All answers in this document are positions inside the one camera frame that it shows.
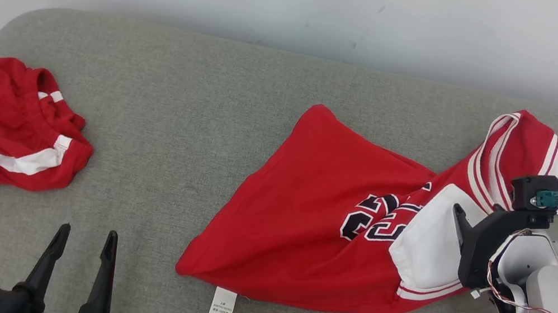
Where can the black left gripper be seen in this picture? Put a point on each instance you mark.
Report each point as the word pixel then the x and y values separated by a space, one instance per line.
pixel 5 303

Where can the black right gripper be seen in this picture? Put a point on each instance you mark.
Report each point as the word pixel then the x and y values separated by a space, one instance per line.
pixel 482 247

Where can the red basketball jersey top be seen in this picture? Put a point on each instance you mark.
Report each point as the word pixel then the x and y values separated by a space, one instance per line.
pixel 304 211

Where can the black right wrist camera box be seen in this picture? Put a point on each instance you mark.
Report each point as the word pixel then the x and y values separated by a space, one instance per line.
pixel 526 189

